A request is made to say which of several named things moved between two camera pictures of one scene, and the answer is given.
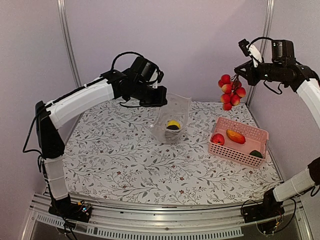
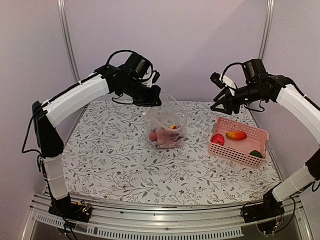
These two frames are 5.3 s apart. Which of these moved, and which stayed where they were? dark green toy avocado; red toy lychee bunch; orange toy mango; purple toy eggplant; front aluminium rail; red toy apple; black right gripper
Moved: purple toy eggplant; orange toy mango; red toy lychee bunch; black right gripper
Stayed: dark green toy avocado; red toy apple; front aluminium rail
